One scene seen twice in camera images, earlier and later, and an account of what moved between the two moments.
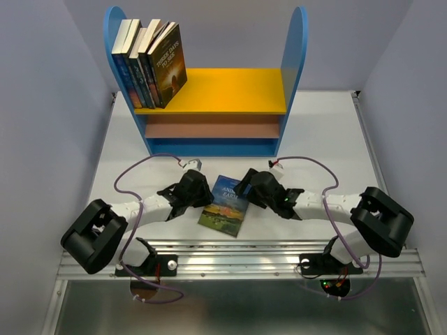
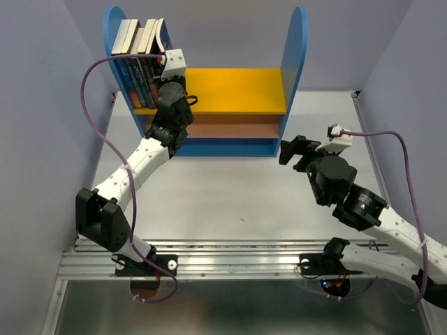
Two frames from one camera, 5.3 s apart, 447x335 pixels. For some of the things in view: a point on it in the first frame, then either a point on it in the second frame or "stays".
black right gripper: [244, 181] → [297, 146]
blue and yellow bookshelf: [223, 112] stays
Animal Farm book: [227, 212] → [163, 37]
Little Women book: [134, 58] stays
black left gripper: [207, 197] → [183, 89]
